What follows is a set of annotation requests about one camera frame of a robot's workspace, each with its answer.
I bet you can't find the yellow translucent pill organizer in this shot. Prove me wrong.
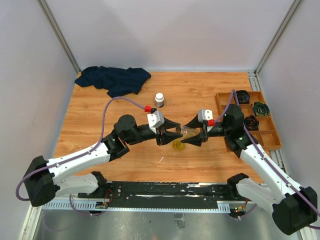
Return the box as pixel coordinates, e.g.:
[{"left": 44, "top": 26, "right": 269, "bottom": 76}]
[{"left": 172, "top": 139, "right": 185, "bottom": 150}]

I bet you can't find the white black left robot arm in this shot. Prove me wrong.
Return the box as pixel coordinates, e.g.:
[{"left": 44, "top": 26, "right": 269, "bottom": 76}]
[{"left": 23, "top": 111, "right": 181, "bottom": 207}]

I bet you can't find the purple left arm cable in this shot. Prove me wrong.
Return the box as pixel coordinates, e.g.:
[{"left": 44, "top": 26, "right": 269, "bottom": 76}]
[{"left": 15, "top": 96, "right": 152, "bottom": 217}]

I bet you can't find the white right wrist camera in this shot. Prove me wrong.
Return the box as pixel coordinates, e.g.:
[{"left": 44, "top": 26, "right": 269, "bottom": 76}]
[{"left": 197, "top": 109, "right": 214, "bottom": 123}]

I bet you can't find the blue yellow rolled tie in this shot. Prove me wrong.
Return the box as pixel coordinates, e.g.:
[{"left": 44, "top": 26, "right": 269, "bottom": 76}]
[{"left": 252, "top": 101, "right": 270, "bottom": 117}]

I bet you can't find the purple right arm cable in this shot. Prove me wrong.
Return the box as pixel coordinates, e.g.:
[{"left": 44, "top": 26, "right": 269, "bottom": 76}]
[{"left": 207, "top": 88, "right": 320, "bottom": 230}]

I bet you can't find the left aluminium frame post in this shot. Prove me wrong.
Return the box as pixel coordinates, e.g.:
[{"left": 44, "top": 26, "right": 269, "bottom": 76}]
[{"left": 36, "top": 0, "right": 81, "bottom": 73}]

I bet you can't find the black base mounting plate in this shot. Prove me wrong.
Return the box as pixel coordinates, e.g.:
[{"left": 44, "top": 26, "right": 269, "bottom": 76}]
[{"left": 77, "top": 181, "right": 246, "bottom": 206}]

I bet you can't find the brown wooden compartment tray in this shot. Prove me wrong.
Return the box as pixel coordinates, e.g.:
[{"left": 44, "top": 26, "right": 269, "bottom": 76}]
[{"left": 215, "top": 90, "right": 283, "bottom": 153}]

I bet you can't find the white slotted cable duct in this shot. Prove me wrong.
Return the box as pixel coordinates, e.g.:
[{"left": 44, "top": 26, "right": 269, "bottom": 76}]
[{"left": 42, "top": 199, "right": 231, "bottom": 214}]

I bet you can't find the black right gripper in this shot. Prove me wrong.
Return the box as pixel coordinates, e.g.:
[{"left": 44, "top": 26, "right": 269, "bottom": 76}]
[{"left": 180, "top": 113, "right": 231, "bottom": 146}]

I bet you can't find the right aluminium frame post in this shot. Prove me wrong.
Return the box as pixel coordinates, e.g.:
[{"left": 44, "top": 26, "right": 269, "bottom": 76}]
[{"left": 254, "top": 0, "right": 304, "bottom": 76}]

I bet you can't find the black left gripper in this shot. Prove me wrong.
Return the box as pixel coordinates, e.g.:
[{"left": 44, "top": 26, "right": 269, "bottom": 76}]
[{"left": 125, "top": 117, "right": 183, "bottom": 146}]

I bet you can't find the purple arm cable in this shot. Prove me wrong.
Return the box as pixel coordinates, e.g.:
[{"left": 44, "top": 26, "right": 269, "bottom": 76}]
[
  {"left": 207, "top": 88, "right": 320, "bottom": 230},
  {"left": 15, "top": 96, "right": 152, "bottom": 217}
]

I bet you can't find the dark navy crumpled cloth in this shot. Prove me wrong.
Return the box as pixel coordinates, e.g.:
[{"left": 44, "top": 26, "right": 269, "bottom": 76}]
[{"left": 74, "top": 66, "right": 152, "bottom": 98}]

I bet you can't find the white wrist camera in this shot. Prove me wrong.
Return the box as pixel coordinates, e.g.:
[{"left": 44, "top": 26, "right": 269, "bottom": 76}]
[
  {"left": 197, "top": 109, "right": 214, "bottom": 123},
  {"left": 147, "top": 110, "right": 165, "bottom": 134}
]

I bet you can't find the aluminium frame post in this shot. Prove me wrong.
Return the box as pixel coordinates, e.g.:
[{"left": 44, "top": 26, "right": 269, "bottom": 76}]
[
  {"left": 36, "top": 0, "right": 81, "bottom": 73},
  {"left": 254, "top": 0, "right": 304, "bottom": 76}
]

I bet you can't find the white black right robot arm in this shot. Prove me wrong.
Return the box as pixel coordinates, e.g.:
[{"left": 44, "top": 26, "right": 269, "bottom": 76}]
[{"left": 183, "top": 104, "right": 320, "bottom": 235}]

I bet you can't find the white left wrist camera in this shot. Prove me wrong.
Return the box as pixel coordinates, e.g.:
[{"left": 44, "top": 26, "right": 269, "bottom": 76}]
[{"left": 147, "top": 110, "right": 165, "bottom": 134}]

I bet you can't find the white capped pill bottle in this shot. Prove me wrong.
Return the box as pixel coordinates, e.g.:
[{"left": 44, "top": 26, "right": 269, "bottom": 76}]
[{"left": 154, "top": 92, "right": 165, "bottom": 108}]

